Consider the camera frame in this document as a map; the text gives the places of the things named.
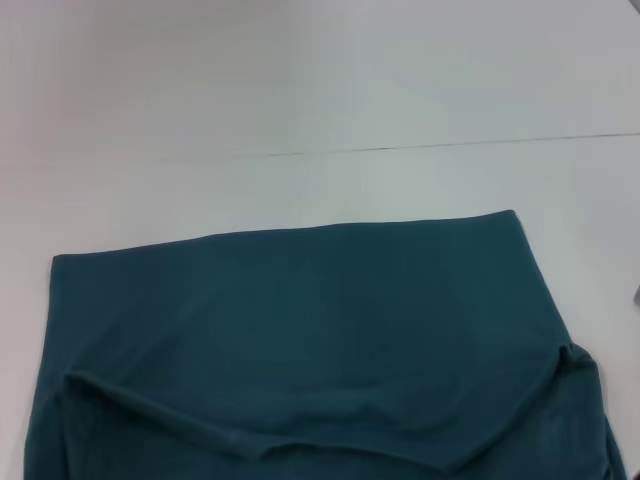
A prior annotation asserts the teal blue shirt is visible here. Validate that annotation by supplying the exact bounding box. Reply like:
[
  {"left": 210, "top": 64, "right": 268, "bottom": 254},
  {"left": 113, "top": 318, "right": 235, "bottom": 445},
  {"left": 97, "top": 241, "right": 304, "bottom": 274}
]
[{"left": 22, "top": 208, "right": 629, "bottom": 480}]

